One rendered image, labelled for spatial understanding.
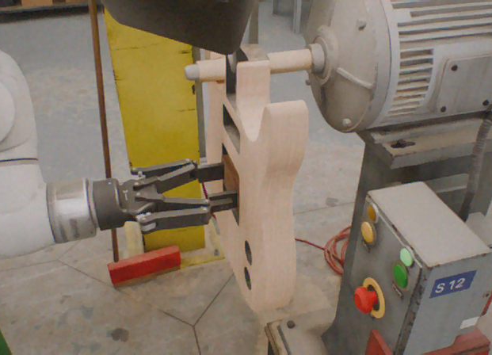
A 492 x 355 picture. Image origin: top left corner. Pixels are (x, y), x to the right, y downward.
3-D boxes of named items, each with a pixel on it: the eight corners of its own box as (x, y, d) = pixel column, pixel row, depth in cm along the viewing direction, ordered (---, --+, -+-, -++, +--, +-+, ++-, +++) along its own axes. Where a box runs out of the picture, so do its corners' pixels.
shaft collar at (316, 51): (311, 49, 79) (322, 39, 75) (316, 75, 79) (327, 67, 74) (300, 50, 79) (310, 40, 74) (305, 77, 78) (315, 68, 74)
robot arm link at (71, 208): (60, 257, 68) (103, 249, 69) (46, 208, 62) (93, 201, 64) (61, 216, 75) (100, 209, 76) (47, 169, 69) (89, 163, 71)
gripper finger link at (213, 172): (199, 183, 77) (197, 181, 78) (239, 176, 79) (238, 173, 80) (198, 168, 75) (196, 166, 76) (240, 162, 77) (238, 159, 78)
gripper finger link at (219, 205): (197, 202, 70) (201, 215, 68) (230, 196, 71) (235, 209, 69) (197, 210, 71) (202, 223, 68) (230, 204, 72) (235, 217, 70)
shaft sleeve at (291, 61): (302, 53, 78) (309, 46, 75) (306, 71, 78) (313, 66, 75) (194, 65, 74) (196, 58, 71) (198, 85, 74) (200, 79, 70)
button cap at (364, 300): (371, 294, 75) (375, 277, 72) (384, 314, 72) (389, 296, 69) (349, 299, 74) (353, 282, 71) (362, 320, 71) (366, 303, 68)
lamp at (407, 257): (399, 257, 63) (404, 240, 61) (412, 272, 60) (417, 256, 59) (394, 257, 62) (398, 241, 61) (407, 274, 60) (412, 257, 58)
